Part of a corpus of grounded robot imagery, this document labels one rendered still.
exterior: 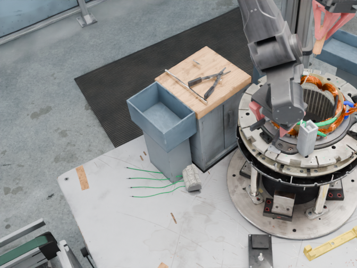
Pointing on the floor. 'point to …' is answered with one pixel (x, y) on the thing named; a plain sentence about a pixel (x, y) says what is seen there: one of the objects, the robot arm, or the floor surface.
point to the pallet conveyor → (36, 250)
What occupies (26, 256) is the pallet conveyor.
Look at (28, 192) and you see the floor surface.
